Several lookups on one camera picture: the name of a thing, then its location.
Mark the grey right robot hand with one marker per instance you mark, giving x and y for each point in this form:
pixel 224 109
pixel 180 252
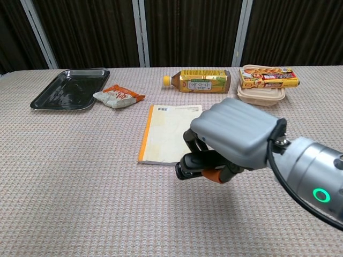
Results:
pixel 235 135

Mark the black stapler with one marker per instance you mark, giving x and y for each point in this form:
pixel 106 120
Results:
pixel 194 164

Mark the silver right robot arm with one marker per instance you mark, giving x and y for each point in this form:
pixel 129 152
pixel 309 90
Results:
pixel 311 171

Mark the white notebook orange spine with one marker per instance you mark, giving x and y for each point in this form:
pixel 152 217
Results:
pixel 167 134

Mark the beige takeaway container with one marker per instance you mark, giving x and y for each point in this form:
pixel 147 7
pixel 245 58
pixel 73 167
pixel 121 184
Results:
pixel 261 96

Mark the yellow labelled tea bottle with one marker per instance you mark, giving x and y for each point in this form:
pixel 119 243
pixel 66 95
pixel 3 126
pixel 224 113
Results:
pixel 198 81

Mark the yellow curry box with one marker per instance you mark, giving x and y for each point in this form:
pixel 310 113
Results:
pixel 268 77

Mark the dark pleated curtain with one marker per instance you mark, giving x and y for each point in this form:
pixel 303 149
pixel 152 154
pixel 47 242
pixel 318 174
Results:
pixel 193 32

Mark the orange white snack packet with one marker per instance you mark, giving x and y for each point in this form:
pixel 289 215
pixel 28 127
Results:
pixel 118 96

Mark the black metal tray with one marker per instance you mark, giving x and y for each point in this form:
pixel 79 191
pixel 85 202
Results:
pixel 71 89

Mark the grey metal frame post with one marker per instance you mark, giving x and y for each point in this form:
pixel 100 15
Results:
pixel 241 33
pixel 142 33
pixel 40 33

